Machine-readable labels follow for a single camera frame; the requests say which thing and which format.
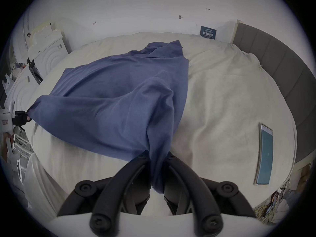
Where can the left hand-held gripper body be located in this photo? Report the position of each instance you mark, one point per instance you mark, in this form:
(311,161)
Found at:
(6,120)

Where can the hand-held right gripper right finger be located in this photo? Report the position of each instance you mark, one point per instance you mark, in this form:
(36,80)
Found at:
(195,194)

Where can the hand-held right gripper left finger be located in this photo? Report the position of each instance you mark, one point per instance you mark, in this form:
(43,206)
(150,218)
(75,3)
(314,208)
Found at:
(111,194)

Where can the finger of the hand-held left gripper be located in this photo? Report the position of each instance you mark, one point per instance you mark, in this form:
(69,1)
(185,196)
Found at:
(27,117)

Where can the dark blue shirt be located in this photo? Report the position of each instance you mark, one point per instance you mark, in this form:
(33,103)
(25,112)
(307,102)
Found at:
(111,95)

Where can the person's left hand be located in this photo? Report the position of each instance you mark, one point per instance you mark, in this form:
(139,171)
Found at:
(7,143)

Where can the white washing machine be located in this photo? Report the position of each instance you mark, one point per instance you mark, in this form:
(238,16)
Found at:
(22,88)
(50,58)

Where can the smartphone with blue screen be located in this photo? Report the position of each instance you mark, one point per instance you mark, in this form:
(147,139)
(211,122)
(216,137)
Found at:
(265,154)

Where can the bed with beige sheet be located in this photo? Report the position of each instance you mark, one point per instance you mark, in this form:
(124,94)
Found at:
(222,95)

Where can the grey padded headboard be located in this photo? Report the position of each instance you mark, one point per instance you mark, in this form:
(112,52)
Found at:
(284,65)

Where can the blue sign card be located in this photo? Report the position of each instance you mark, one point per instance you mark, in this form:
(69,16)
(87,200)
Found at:
(208,32)

